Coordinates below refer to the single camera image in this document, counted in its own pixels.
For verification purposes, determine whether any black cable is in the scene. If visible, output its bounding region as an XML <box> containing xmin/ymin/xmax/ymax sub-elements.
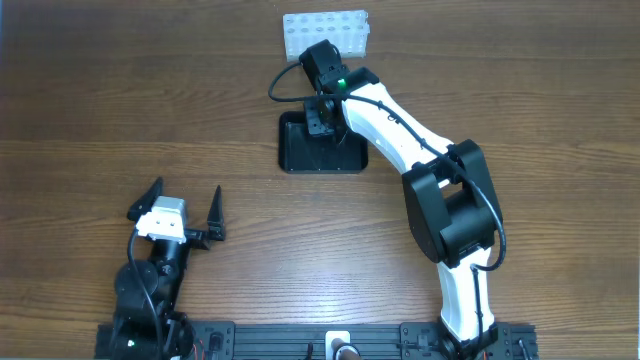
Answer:
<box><xmin>127</xmin><ymin>229</ymin><xmax>166</xmax><ymax>351</ymax></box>
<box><xmin>268</xmin><ymin>62</ymin><xmax>507</xmax><ymax>351</ymax></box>

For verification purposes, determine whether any mounting rail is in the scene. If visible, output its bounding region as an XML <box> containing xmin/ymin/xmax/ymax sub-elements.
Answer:
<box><xmin>94</xmin><ymin>319</ymin><xmax>539</xmax><ymax>360</ymax></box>

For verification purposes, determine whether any black tray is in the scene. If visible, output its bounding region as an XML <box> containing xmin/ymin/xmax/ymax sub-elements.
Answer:
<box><xmin>277</xmin><ymin>109</ymin><xmax>370</xmax><ymax>175</ymax></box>

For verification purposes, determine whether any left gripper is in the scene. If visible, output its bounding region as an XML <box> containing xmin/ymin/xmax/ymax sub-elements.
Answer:
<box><xmin>127</xmin><ymin>176</ymin><xmax>227</xmax><ymax>251</ymax></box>

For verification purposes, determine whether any white test tube rack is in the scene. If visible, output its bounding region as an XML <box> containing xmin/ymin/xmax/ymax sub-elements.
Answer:
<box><xmin>282</xmin><ymin>9</ymin><xmax>371</xmax><ymax>62</ymax></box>

